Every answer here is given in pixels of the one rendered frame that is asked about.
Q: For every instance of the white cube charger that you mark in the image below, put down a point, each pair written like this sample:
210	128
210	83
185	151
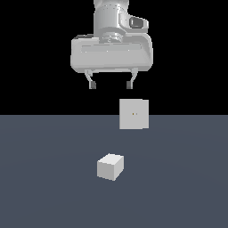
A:
109	166

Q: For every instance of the floating white square target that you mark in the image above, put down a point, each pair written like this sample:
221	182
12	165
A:
134	114

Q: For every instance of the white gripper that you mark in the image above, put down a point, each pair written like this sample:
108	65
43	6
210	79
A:
111	55

